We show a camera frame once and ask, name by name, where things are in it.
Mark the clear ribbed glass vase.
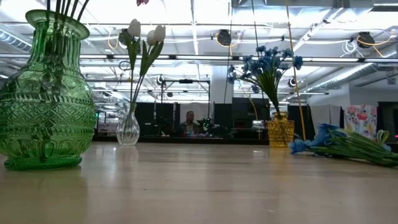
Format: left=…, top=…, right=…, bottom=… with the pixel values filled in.
left=116, top=102, right=141, bottom=146

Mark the yellow patterned glass vase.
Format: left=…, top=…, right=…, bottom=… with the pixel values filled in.
left=267, top=111, right=295, bottom=148

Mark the green patterned glass vase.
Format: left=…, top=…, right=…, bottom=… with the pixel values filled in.
left=0, top=8, right=98, bottom=171

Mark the person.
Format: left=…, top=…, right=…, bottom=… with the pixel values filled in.
left=178, top=110, right=201, bottom=138

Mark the black computer tower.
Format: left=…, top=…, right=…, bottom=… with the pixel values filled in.
left=231, top=97, right=271, bottom=139

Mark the white hanging cloth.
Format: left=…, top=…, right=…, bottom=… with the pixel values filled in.
left=309, top=104, right=343, bottom=139

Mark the floral hanging cloth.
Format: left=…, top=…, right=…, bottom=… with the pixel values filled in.
left=341, top=104, right=379, bottom=141

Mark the black aluminium table frame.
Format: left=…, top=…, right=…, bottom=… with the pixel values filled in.
left=93, top=136, right=398, bottom=153

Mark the black gantry frame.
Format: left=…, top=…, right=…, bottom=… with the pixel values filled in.
left=160, top=78, right=212, bottom=125

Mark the black ceiling cable reel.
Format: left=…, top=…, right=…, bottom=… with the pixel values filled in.
left=216, top=29, right=233, bottom=47
left=118, top=28, right=130, bottom=47
left=356, top=30, right=376, bottom=49

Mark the yellow hanging cable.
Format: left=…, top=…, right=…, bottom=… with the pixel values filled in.
left=285, top=0, right=307, bottom=141

